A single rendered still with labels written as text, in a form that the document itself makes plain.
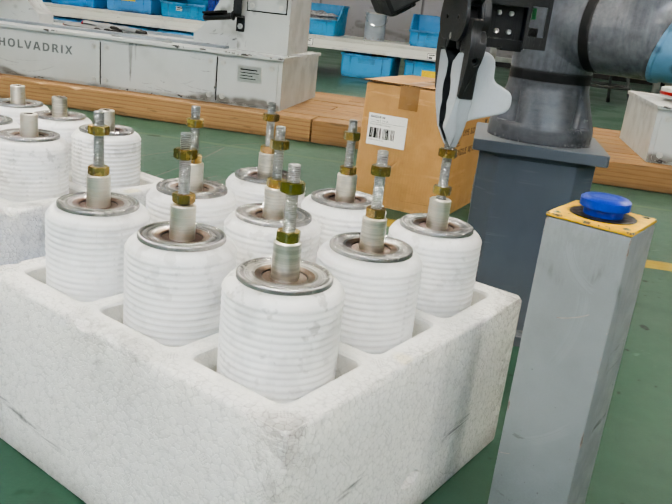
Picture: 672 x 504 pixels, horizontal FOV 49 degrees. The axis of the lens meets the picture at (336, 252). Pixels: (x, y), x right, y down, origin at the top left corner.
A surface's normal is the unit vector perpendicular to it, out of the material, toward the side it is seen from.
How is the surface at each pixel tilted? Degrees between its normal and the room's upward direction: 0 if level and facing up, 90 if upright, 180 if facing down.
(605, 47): 113
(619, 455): 0
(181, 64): 90
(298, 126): 90
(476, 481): 0
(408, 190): 89
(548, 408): 90
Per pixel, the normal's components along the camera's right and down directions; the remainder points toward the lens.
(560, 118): 0.08, 0.02
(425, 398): 0.79, 0.27
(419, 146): -0.49, 0.22
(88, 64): -0.21, 0.29
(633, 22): -0.73, 0.06
